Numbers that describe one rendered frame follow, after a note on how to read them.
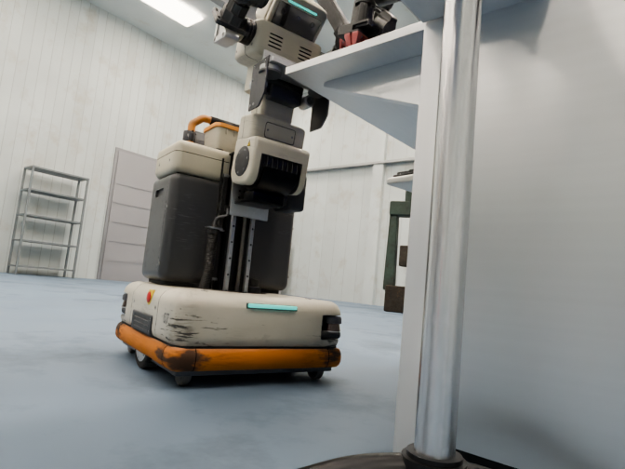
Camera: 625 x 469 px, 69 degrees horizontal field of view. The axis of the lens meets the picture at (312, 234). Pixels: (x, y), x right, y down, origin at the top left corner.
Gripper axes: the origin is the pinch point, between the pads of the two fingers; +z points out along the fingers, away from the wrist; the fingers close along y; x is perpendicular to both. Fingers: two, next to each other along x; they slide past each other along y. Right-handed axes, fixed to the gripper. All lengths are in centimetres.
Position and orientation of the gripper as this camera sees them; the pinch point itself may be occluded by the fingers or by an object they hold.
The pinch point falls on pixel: (354, 62)
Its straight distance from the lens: 126.2
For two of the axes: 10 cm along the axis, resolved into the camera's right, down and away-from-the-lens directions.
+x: 6.7, 1.4, 7.3
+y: 7.2, 1.0, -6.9
